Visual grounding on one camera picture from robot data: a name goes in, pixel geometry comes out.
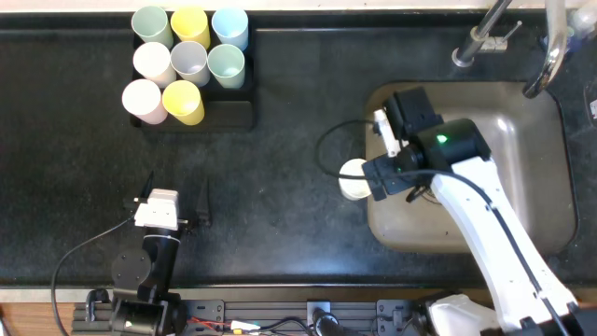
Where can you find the yellow cup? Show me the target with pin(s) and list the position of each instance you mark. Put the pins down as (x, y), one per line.
(190, 24)
(182, 100)

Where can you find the steel tap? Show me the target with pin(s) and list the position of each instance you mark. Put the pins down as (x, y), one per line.
(555, 46)

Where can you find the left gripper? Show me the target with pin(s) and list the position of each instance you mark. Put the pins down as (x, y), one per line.
(187, 224)

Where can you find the steel sink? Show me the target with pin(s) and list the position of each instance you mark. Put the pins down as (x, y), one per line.
(527, 163)

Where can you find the mounting rail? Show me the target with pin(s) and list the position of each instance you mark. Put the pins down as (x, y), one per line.
(261, 315)

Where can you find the pink cup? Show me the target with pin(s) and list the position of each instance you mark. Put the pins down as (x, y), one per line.
(143, 99)

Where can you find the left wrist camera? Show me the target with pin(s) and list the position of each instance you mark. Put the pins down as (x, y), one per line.
(157, 210)

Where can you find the white cup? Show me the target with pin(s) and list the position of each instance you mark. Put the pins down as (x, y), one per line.
(352, 184)
(153, 63)

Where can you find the black tray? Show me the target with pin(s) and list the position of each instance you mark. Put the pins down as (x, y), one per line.
(233, 114)

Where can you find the green cup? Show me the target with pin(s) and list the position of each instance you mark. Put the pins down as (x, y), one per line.
(226, 63)
(151, 24)

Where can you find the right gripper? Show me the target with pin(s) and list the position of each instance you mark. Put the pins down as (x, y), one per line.
(389, 175)

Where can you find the blue soap bottle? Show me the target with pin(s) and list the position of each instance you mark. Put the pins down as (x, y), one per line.
(583, 21)

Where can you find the blue cup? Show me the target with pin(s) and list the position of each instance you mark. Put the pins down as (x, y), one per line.
(230, 25)

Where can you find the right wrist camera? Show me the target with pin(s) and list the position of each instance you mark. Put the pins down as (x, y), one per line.
(386, 135)

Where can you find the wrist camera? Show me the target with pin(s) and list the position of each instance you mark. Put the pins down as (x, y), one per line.
(386, 135)
(157, 210)

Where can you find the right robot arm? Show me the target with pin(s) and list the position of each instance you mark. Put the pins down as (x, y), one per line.
(485, 233)

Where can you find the grey cup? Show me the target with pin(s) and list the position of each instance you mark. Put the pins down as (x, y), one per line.
(189, 60)

